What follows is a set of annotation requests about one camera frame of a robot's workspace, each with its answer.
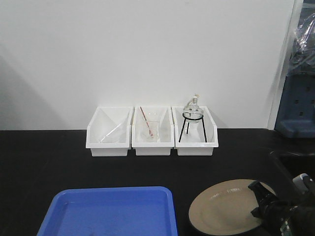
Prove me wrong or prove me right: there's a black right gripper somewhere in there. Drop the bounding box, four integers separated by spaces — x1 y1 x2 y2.
248 181 315 236

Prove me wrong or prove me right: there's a beige plate with black rim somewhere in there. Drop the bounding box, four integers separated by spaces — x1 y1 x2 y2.
189 179 262 236

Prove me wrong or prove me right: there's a blue plastic tray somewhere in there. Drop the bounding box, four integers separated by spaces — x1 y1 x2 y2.
37 186 178 236

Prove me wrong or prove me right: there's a black lab sink basin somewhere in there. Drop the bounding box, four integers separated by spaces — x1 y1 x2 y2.
268 150 315 192

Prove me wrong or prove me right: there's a blue grey lab rack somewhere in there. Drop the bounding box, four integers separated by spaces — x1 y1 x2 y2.
275 74 315 138

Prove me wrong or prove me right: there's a white right storage bin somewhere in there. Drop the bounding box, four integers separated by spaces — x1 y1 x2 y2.
171 106 219 156

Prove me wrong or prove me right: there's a white storage bin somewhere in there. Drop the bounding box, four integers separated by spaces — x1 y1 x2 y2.
131 106 175 156
171 106 219 156
86 107 134 157

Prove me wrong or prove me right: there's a round glass flask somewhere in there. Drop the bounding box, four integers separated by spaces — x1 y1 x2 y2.
183 94 204 115

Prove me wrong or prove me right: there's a white middle storage bin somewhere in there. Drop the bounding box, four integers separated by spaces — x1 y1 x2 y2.
131 106 175 156

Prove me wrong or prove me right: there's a clear glass beaker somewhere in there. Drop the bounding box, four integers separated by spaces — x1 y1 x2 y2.
141 121 158 142

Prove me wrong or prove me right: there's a clear plastic bag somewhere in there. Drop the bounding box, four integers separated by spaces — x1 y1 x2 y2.
287 13 315 76

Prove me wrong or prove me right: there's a white left storage bin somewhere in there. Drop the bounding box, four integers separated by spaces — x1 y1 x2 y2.
86 107 134 157

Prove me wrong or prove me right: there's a clear glass rod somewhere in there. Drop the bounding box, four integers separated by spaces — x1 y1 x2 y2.
98 121 126 143

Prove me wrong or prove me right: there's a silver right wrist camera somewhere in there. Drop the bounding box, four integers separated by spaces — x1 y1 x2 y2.
292 173 309 192

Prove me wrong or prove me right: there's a black wire tripod stand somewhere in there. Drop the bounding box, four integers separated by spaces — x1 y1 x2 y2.
178 112 207 143

